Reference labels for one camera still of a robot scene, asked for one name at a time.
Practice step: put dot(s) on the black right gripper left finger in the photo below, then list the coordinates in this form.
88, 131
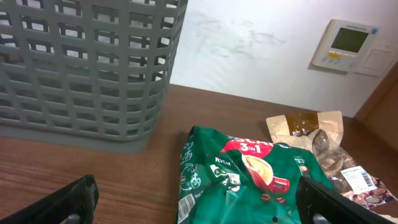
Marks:
74, 203

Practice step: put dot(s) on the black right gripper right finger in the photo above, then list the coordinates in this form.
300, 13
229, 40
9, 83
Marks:
317, 203

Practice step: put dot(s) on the brown chocolate snack pouch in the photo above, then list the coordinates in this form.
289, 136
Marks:
321, 133

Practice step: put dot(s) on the green instant coffee bag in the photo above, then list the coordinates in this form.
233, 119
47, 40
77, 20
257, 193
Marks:
225, 179

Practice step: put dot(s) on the grey plastic lattice basket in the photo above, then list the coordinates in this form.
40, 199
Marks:
87, 73

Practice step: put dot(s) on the white wall thermostat panel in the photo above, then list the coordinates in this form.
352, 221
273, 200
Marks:
351, 47

